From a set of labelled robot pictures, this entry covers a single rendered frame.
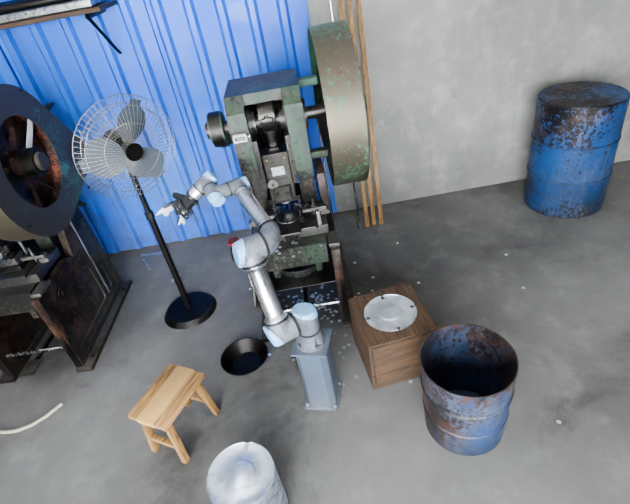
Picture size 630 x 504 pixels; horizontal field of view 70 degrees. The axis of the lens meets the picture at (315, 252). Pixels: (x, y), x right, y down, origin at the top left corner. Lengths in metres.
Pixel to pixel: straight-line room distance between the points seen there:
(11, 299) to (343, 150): 2.18
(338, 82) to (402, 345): 1.34
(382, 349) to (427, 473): 0.60
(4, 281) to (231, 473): 1.90
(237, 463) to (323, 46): 1.88
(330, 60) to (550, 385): 1.98
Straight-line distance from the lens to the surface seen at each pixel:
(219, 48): 3.60
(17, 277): 3.25
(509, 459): 2.47
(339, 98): 2.13
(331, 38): 2.28
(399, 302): 2.59
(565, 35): 4.23
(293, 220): 2.60
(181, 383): 2.52
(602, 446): 2.61
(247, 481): 2.10
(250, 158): 2.47
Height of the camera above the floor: 2.11
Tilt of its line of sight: 35 degrees down
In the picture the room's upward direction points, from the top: 11 degrees counter-clockwise
